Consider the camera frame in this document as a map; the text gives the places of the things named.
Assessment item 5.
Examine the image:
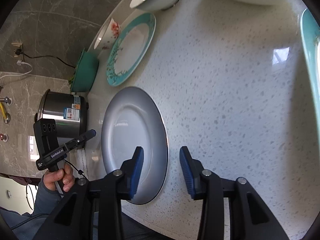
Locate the white power cable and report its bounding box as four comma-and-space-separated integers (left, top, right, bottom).
0, 59, 34, 80

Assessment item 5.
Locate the small floral white bowl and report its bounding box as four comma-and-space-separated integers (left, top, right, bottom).
94, 18, 121, 50

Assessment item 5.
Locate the wall power socket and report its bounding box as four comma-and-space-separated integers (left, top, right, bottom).
11, 42, 23, 57

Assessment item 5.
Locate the teal rimmed floral plate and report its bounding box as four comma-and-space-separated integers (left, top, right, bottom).
106, 12, 156, 87

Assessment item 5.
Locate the black power cable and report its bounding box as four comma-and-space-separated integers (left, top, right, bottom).
15, 48, 77, 69

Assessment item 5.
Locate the stainless steel rice cooker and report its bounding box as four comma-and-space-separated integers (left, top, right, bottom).
34, 90, 89, 145

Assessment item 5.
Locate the person left hand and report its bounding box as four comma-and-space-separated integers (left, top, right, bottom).
43, 163, 75, 192

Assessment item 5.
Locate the grey round plate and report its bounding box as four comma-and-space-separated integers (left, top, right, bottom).
101, 87, 169, 205

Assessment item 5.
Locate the teal plastic colander basin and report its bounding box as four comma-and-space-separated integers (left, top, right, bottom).
69, 49, 99, 93

